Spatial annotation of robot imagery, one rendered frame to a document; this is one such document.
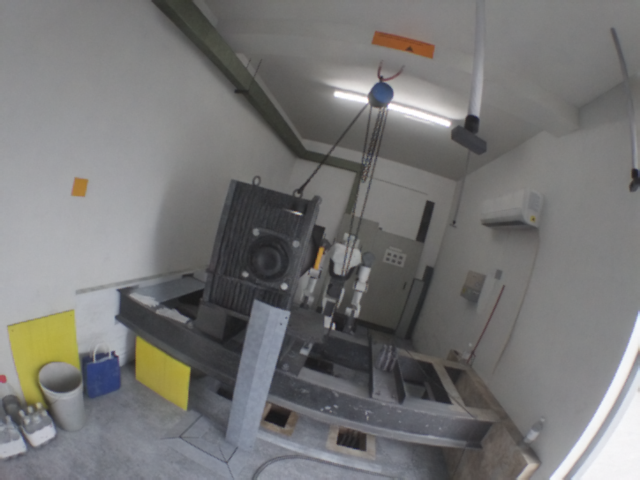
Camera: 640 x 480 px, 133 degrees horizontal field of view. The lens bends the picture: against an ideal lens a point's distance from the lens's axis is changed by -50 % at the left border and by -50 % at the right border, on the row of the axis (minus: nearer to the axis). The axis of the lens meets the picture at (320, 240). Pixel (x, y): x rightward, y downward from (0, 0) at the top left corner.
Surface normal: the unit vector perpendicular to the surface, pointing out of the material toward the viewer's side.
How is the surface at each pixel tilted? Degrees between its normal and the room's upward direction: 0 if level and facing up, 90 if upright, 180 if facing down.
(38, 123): 90
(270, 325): 90
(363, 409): 90
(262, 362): 90
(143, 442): 0
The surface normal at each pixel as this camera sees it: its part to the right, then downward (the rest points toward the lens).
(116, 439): 0.28, -0.96
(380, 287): -0.16, 0.02
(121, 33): 0.95, 0.29
